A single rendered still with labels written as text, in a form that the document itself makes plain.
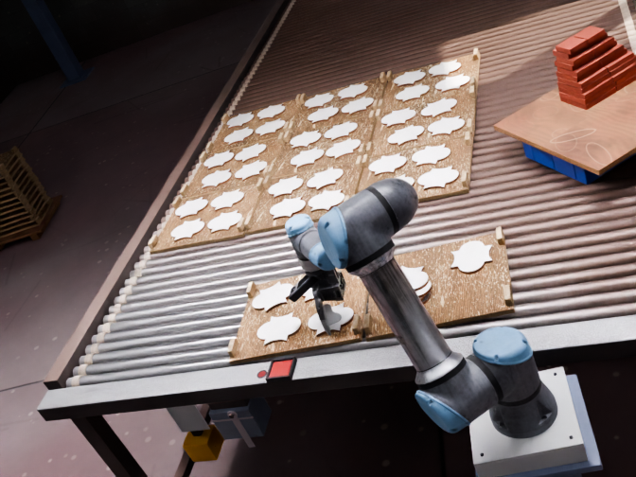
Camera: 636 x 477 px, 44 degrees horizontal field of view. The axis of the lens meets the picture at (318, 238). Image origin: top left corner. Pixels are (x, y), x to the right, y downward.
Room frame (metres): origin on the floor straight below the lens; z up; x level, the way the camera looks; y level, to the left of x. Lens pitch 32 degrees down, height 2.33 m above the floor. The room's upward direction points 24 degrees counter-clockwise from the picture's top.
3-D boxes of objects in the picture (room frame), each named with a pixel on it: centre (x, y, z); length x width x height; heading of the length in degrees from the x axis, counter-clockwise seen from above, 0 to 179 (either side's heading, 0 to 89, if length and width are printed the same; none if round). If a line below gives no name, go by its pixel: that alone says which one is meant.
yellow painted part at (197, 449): (1.88, 0.59, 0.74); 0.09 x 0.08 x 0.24; 65
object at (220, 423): (1.81, 0.43, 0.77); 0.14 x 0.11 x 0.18; 65
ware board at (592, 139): (2.11, -0.99, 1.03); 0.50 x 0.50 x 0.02; 12
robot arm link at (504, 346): (1.24, -0.26, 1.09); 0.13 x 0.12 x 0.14; 105
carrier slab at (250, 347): (1.94, 0.13, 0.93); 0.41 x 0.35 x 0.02; 69
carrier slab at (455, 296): (1.78, -0.26, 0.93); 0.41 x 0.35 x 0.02; 70
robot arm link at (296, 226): (1.81, 0.03, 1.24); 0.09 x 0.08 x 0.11; 15
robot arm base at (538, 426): (1.24, -0.26, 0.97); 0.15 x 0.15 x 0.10
